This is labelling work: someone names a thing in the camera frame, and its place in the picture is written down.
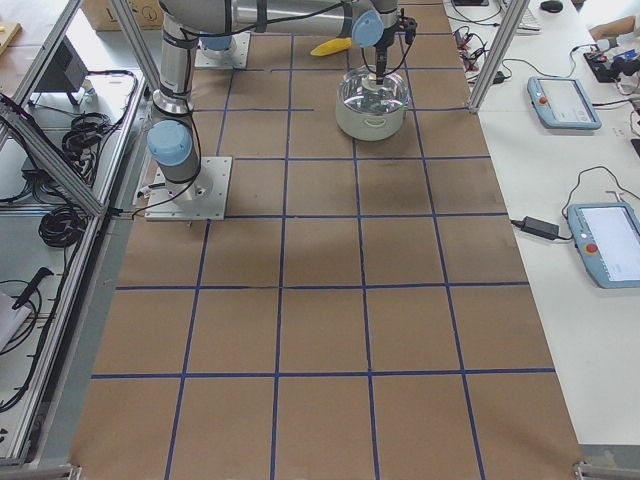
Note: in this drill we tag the pale green cooking pot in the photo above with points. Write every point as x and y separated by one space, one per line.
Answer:
368 127

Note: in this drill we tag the yellow corn cob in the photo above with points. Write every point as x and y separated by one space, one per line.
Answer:
331 47

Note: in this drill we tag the aluminium frame post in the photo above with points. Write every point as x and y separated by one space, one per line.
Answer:
497 51

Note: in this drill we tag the far blue teach pendant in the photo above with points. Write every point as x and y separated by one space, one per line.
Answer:
562 103

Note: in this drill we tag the black power adapter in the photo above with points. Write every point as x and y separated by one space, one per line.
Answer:
540 228

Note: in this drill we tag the blue teach pendant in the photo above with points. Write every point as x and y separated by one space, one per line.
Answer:
606 236
562 103

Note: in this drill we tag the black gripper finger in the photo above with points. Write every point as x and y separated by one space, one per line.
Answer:
379 65
384 61

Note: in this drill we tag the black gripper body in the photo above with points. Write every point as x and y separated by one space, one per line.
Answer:
381 56

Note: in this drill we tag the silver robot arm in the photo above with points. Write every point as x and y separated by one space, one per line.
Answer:
362 21
216 46

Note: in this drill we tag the near blue teach pendant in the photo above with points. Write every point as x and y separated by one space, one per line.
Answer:
606 236

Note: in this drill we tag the brown paper table cover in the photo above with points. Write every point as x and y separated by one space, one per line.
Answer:
362 312

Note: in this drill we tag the glass pot lid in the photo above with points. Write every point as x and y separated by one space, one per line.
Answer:
360 92

